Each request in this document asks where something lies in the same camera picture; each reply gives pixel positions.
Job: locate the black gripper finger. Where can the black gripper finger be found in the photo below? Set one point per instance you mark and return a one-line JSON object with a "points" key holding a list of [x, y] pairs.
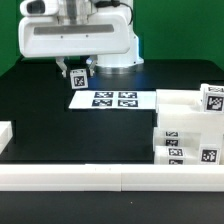
{"points": [[91, 62], [60, 61]]}

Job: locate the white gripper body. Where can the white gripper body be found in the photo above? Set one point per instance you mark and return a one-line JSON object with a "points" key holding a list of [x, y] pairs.
{"points": [[105, 33]]}

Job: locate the small white tagged cube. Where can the small white tagged cube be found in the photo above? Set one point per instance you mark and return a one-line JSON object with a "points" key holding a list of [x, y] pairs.
{"points": [[78, 79], [212, 98]]}

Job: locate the white chair back pieces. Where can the white chair back pieces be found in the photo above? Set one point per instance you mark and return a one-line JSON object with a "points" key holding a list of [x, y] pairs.
{"points": [[181, 110]]}

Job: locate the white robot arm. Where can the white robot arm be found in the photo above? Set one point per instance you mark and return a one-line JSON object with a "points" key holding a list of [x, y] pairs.
{"points": [[77, 12]]}

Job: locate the white flat tagged sheet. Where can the white flat tagged sheet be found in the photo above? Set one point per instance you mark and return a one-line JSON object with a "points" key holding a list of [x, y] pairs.
{"points": [[143, 100]]}

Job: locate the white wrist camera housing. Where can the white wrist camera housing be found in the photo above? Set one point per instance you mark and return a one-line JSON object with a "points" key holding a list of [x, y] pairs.
{"points": [[39, 7]]}

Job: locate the white U-shaped fence wall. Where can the white U-shaped fence wall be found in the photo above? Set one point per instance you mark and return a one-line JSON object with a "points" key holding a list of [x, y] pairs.
{"points": [[111, 177]]}

